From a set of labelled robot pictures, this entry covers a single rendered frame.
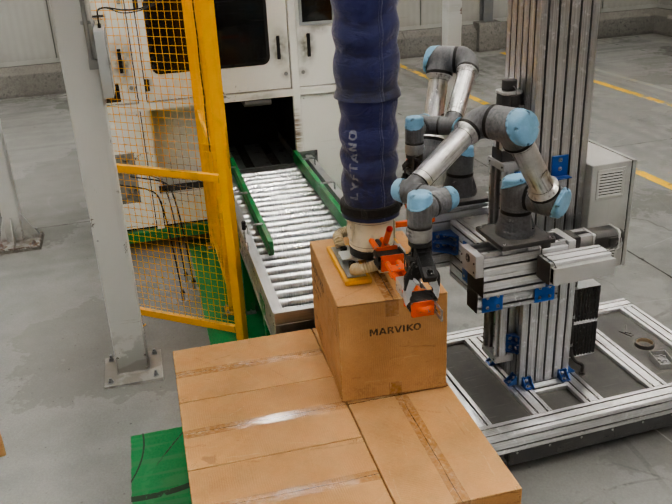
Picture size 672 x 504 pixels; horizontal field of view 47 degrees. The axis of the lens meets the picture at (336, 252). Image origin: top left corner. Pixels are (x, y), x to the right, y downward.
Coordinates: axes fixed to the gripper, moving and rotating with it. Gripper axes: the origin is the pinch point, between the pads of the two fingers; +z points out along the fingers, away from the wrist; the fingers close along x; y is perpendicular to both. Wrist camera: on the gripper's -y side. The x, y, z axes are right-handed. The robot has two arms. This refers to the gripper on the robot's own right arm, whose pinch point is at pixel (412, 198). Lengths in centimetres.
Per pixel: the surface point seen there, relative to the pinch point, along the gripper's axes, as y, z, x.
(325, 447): 84, 55, -57
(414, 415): 75, 54, -23
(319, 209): -144, 53, -14
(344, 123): 33, -43, -36
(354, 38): 41, -73, -33
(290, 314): -4, 49, -55
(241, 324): -80, 90, -72
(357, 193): 38, -18, -33
